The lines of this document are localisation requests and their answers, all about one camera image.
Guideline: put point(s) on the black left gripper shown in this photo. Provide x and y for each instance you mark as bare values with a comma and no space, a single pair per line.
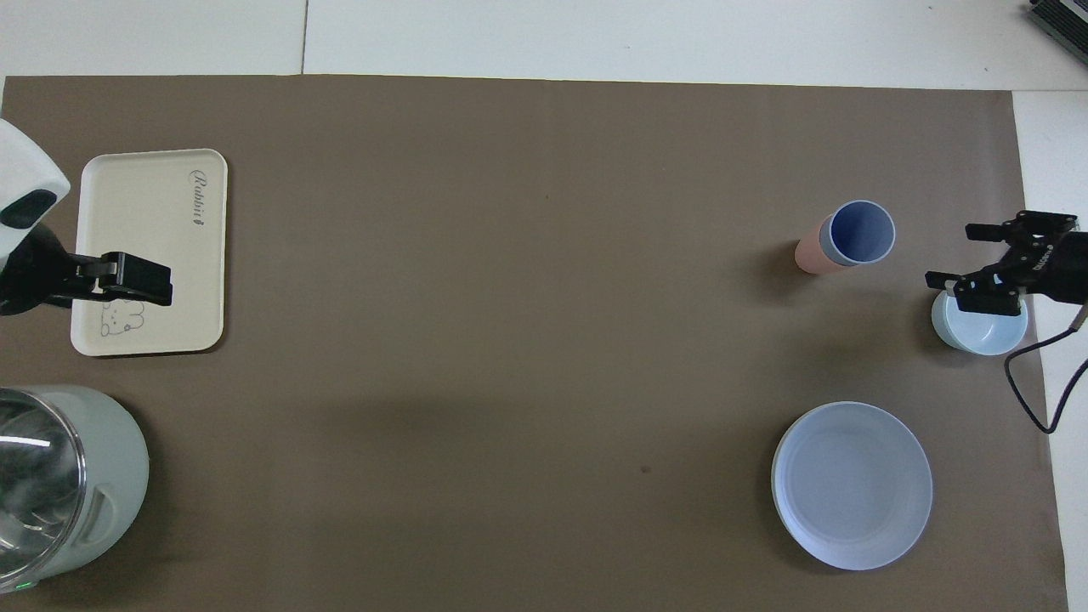
34,276

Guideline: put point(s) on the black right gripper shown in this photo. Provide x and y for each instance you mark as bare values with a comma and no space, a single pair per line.
1054,268

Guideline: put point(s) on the blue plastic cup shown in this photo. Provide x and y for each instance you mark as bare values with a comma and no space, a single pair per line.
863,234

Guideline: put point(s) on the pink plastic cup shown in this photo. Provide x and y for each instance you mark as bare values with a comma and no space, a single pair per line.
812,253

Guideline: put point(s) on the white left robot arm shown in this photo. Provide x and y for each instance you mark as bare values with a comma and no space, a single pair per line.
25,166

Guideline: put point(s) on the cream rabbit print tray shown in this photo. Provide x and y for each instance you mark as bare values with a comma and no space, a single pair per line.
144,246

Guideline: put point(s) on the light blue bowl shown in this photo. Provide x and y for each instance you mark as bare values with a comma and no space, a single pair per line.
982,333

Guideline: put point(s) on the pale green cooking pot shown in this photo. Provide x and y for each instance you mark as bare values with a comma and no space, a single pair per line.
110,476

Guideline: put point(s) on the glass pot lid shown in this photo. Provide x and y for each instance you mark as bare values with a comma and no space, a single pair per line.
38,484

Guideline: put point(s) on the grey finned device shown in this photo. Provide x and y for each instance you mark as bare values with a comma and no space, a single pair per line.
1062,15

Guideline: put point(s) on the blue plastic plate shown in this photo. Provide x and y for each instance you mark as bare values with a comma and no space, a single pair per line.
852,484

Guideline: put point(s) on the brown table mat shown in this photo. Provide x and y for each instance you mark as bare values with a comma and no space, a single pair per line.
527,340

